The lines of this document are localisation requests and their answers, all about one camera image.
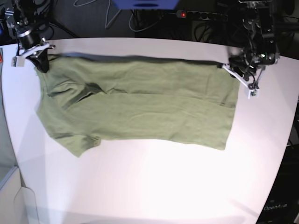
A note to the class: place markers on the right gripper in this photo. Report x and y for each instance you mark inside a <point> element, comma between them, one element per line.
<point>31,45</point>

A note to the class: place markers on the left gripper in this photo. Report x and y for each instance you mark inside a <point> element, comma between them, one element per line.
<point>248,67</point>

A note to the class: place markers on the green T-shirt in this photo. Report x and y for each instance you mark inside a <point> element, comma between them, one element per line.
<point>84,102</point>

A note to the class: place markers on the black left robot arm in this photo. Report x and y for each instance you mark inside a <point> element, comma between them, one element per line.
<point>261,27</point>

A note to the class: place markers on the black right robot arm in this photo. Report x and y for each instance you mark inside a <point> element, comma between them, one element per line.
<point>25,22</point>

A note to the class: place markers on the black power strip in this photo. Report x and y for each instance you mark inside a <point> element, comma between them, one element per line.
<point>200,16</point>

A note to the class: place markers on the blue box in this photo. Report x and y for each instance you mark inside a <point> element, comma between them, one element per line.
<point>146,4</point>

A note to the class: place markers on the black OpenArm case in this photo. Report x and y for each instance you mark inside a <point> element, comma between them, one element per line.
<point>282,205</point>

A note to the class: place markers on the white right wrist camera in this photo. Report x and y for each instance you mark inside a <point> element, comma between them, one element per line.
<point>18,61</point>

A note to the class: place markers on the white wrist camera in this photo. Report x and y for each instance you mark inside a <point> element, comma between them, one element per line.
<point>18,61</point>
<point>250,93</point>

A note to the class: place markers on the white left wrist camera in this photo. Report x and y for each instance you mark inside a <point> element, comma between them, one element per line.
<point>250,93</point>

